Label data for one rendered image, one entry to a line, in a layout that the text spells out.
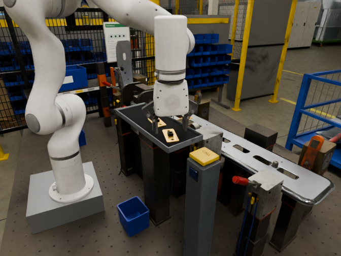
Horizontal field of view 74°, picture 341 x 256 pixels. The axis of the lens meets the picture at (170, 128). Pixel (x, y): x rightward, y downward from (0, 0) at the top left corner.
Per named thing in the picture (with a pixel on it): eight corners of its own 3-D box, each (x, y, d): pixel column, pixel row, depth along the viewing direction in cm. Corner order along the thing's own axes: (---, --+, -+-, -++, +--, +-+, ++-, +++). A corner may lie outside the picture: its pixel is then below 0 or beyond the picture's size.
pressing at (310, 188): (342, 182, 79) (343, 179, 78) (309, 212, 67) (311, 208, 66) (142, 88, 179) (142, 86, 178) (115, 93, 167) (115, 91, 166)
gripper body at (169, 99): (154, 80, 60) (155, 119, 65) (192, 77, 62) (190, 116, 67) (150, 73, 66) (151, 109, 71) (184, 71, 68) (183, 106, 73)
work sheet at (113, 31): (132, 60, 201) (129, 21, 188) (107, 63, 189) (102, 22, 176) (130, 59, 203) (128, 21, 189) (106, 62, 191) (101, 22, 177)
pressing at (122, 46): (133, 86, 180) (130, 39, 165) (120, 88, 174) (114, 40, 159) (133, 86, 180) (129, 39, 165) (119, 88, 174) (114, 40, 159)
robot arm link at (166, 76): (156, 72, 59) (156, 84, 60) (189, 70, 60) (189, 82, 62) (151, 65, 66) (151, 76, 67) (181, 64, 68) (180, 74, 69)
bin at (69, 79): (89, 85, 170) (86, 68, 164) (45, 94, 152) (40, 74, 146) (79, 81, 181) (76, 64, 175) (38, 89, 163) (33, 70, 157)
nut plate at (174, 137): (179, 141, 69) (179, 138, 69) (167, 142, 69) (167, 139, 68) (173, 129, 77) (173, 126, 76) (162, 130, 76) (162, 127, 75)
